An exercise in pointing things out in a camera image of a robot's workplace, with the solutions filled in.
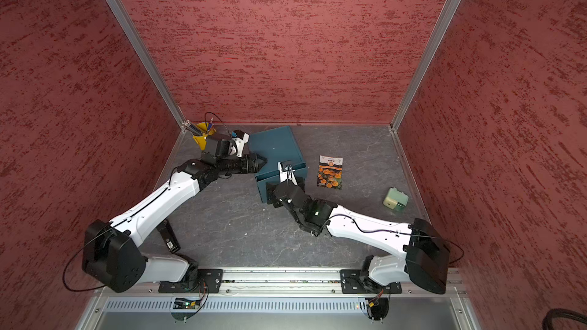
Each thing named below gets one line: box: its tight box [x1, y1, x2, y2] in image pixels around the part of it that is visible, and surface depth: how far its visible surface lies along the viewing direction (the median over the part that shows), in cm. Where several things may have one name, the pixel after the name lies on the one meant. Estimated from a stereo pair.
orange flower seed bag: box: [317, 155, 344, 191], surface depth 105 cm
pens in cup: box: [184, 117, 217, 142], surface depth 105 cm
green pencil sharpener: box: [382, 186, 409, 213], surface depth 91 cm
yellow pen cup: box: [191, 122, 217, 151], surface depth 106 cm
